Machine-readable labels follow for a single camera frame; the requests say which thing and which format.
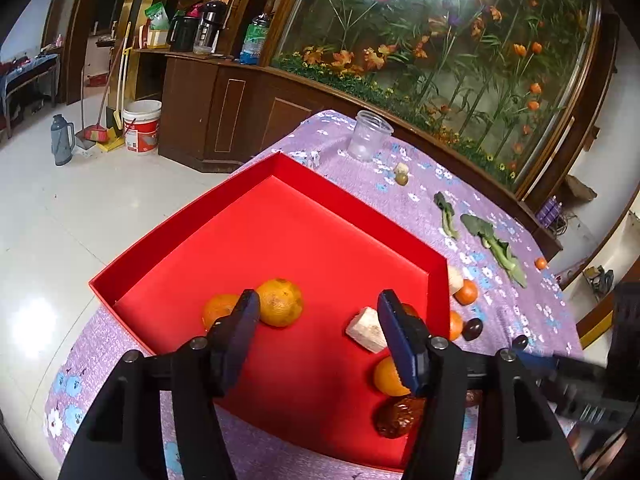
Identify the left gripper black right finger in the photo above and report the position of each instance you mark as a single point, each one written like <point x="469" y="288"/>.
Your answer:
<point x="433" y="369"/>

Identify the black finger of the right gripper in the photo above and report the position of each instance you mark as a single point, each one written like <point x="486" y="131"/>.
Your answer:
<point x="587" y="407"/>
<point x="566" y="377"/>

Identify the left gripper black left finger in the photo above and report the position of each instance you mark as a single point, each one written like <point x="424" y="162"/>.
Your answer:
<point x="203" y="370"/>

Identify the red date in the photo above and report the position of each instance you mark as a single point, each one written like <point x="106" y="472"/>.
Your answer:
<point x="397" y="417"/>

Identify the white sugarcane chunk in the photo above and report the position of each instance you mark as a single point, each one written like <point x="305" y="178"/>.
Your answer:
<point x="365" y="330"/>

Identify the large yellow orange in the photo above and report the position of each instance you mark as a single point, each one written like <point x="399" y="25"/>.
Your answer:
<point x="281" y="302"/>

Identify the orange tangerine at tray edge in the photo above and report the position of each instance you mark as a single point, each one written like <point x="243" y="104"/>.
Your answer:
<point x="456" y="325"/>

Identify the small orange tangerine in tray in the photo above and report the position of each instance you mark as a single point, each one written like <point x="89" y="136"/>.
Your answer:
<point x="216" y="307"/>

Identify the orange tangerine beside tray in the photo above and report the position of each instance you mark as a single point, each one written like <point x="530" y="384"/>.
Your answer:
<point x="467" y="294"/>

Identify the round beige sugarcane piece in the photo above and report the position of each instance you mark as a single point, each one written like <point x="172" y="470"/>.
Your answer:
<point x="455" y="280"/>

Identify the purple floral tablecloth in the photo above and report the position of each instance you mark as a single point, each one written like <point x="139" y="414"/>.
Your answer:
<point x="539" y="311"/>

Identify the red tray box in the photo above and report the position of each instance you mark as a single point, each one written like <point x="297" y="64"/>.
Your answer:
<point x="316" y="256"/>

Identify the far small orange kumquat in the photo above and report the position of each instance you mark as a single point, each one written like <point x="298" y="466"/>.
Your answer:
<point x="541" y="263"/>

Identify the large bok choy leaves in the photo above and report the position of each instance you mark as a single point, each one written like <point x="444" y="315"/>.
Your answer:
<point x="499" y="248"/>

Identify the small bok choy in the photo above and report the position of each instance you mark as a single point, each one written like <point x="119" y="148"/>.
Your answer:
<point x="447" y="213"/>

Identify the purple bottles pack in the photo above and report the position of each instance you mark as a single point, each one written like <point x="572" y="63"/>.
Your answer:
<point x="549" y="211"/>

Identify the small green fruit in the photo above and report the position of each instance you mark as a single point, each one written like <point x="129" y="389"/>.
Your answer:
<point x="401" y="179"/>

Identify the small beige chunk near cup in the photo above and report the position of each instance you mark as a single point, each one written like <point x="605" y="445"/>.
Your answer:
<point x="401" y="168"/>

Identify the clear plastic cup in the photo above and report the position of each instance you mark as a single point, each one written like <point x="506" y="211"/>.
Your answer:
<point x="369" y="135"/>

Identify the wooden cabinet counter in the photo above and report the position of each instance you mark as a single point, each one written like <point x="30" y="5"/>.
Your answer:
<point x="218" y="114"/>

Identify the white red plastic bucket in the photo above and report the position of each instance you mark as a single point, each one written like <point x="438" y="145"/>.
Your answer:
<point x="141" y="123"/>

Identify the broom and dustpan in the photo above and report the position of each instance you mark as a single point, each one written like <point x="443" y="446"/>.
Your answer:
<point x="104" y="133"/>

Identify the grey thermos on floor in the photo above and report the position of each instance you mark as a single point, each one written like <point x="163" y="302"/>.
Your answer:
<point x="62" y="140"/>

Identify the flower garden mural panel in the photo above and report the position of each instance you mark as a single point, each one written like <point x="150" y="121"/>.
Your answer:
<point x="491" y="79"/>

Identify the green label water bottle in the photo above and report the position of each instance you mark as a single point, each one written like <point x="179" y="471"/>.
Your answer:
<point x="254" y="39"/>

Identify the black kettle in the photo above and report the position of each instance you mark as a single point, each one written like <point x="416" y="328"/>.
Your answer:
<point x="182" y="32"/>

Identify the green white bag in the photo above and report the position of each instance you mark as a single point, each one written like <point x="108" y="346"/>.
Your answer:
<point x="156" y="26"/>

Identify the steel black thermos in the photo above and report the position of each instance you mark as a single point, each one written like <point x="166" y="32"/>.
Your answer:
<point x="213" y="14"/>

